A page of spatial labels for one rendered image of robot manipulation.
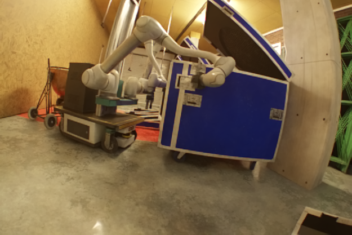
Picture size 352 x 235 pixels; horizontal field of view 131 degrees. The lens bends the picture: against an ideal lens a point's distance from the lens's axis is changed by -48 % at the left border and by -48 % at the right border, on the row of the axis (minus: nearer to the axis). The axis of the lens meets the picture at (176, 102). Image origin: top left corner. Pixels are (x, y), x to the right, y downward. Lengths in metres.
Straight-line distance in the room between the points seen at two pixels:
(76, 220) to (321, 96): 1.97
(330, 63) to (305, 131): 0.69
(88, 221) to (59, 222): 0.15
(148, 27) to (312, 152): 1.73
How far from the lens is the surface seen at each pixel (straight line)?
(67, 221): 0.86
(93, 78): 1.24
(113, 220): 0.85
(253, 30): 1.59
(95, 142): 1.54
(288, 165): 1.80
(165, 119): 1.35
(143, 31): 1.07
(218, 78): 0.97
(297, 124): 1.74
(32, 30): 2.94
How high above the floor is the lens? 0.63
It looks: 2 degrees down
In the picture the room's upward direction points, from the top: 9 degrees clockwise
